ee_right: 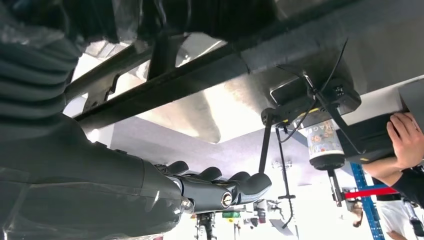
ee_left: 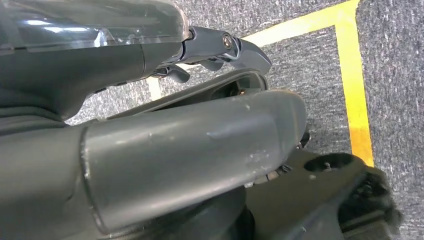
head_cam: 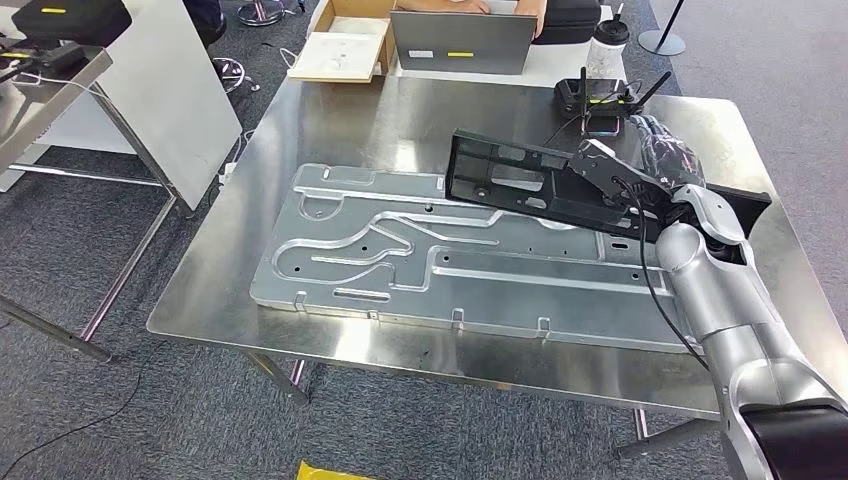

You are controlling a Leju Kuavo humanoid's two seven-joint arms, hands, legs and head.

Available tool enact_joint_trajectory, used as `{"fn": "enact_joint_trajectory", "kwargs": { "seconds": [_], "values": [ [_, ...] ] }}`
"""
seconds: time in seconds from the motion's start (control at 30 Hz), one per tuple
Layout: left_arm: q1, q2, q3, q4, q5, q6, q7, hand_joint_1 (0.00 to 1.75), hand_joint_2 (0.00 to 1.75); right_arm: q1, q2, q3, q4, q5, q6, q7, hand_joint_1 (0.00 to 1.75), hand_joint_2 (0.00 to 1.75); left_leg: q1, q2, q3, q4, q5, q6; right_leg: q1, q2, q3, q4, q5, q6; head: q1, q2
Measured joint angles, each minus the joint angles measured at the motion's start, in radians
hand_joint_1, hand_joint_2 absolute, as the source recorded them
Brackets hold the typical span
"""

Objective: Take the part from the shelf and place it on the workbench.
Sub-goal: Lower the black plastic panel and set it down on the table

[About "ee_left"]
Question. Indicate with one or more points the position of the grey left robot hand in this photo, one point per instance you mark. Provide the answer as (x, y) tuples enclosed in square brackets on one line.
[(182, 149)]

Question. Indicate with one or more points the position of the yellow floor tape square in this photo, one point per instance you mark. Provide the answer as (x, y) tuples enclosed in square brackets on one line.
[(356, 99)]

